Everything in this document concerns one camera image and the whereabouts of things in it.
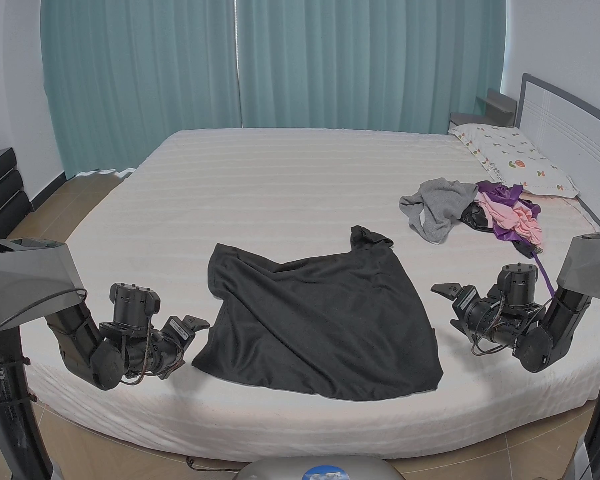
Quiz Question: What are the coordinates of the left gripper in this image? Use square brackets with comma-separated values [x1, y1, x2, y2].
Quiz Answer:
[145, 314, 212, 381]

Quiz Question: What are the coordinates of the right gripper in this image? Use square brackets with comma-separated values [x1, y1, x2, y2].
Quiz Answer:
[431, 282, 503, 344]

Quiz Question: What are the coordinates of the black T-shirt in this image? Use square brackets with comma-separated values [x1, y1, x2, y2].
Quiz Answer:
[192, 225, 444, 401]

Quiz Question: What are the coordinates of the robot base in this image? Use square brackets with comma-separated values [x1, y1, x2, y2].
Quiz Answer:
[240, 455, 399, 480]

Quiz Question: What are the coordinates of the pile of clothes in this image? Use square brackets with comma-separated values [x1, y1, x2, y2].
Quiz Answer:
[461, 179, 559, 301]

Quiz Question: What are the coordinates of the bed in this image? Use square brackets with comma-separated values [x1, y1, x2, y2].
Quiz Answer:
[27, 72, 600, 461]

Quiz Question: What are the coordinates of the grey garment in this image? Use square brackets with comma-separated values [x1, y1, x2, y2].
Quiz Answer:
[399, 178, 479, 245]

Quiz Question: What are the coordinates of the white printed pillow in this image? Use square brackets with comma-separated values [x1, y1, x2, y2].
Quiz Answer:
[448, 123, 579, 199]

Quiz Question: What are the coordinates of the grey bedside table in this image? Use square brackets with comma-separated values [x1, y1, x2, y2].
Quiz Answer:
[449, 88, 518, 130]

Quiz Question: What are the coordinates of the black chest of drawers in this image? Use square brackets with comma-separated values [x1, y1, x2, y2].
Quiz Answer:
[0, 148, 33, 241]

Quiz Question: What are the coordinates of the blue-green curtain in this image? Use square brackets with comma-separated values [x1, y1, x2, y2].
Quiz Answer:
[40, 0, 241, 179]
[236, 0, 508, 134]

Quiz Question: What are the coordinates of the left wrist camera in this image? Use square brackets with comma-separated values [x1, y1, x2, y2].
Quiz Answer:
[140, 289, 162, 319]

